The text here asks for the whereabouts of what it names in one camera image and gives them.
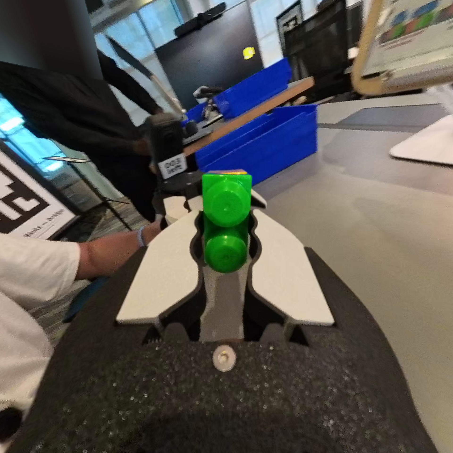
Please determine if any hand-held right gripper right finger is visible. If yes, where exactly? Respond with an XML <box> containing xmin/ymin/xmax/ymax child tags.
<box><xmin>244</xmin><ymin>208</ymin><xmax>335</xmax><ymax>326</ymax></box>

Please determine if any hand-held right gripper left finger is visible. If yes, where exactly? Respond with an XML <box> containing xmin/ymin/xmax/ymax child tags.
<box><xmin>116</xmin><ymin>210</ymin><xmax>206</xmax><ymax>324</ymax></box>

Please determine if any green two-stud block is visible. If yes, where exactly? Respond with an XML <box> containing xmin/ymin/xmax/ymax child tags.
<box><xmin>202</xmin><ymin>171</ymin><xmax>253</xmax><ymax>274</ymax></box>

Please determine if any blue plastic bin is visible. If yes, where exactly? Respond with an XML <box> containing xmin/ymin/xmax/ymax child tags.
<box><xmin>195</xmin><ymin>104</ymin><xmax>318</xmax><ymax>185</ymax></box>
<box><xmin>214</xmin><ymin>58</ymin><xmax>292</xmax><ymax>119</ymax></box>
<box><xmin>184</xmin><ymin>103</ymin><xmax>206</xmax><ymax>122</ymax></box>

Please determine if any person's left forearm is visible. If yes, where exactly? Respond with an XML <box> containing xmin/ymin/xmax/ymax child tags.
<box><xmin>76</xmin><ymin>223</ymin><xmax>163</xmax><ymax>280</ymax></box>

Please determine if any tilted document stand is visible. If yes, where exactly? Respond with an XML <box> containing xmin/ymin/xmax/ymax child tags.
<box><xmin>106</xmin><ymin>35</ymin><xmax>186</xmax><ymax>117</ymax></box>

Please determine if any wooden topped desk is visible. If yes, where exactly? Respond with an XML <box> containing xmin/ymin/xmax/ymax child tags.
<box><xmin>182</xmin><ymin>76</ymin><xmax>315</xmax><ymax>156</ymax></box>

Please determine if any dark display screen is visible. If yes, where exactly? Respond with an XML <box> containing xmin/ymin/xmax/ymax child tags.
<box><xmin>155</xmin><ymin>4</ymin><xmax>264</xmax><ymax>110</ymax></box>

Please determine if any black video bar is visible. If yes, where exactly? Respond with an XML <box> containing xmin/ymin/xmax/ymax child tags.
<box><xmin>174</xmin><ymin>3</ymin><xmax>227</xmax><ymax>38</ymax></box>

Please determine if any black framed marker sign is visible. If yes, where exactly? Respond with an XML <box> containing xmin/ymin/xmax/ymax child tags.
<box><xmin>276</xmin><ymin>0</ymin><xmax>305</xmax><ymax>46</ymax></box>
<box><xmin>0</xmin><ymin>140</ymin><xmax>79</xmax><ymax>241</ymax></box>

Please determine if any white instruction sheet stand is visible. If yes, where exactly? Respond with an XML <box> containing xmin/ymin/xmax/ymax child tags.
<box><xmin>352</xmin><ymin>0</ymin><xmax>453</xmax><ymax>165</ymax></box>

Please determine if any black mesh office chair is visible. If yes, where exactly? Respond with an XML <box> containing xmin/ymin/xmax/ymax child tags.
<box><xmin>283</xmin><ymin>0</ymin><xmax>354</xmax><ymax>103</ymax></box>

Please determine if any printed instruction sheet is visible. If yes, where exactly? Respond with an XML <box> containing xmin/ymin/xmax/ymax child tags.
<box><xmin>363</xmin><ymin>0</ymin><xmax>453</xmax><ymax>76</ymax></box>

